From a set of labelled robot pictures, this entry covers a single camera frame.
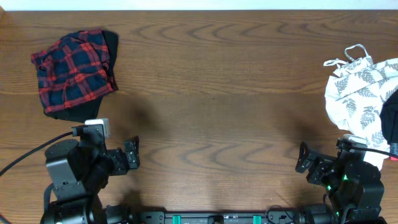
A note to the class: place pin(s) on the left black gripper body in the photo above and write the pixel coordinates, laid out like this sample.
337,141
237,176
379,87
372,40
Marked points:
120,167

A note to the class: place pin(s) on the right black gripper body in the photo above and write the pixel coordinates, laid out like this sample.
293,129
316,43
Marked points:
323,173

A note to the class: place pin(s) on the red navy plaid shirt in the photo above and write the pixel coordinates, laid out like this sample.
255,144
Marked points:
73,71

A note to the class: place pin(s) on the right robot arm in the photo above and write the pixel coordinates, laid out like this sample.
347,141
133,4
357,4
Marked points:
353,186

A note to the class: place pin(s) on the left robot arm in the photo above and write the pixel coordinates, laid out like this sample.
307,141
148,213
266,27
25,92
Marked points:
79,169

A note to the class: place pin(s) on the black folded garment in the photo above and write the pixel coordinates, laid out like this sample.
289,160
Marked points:
89,110

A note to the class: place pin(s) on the white fern print cloth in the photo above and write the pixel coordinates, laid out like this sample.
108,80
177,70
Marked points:
356,92

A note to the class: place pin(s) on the dark navy garment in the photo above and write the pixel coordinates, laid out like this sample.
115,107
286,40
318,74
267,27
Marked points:
388,118

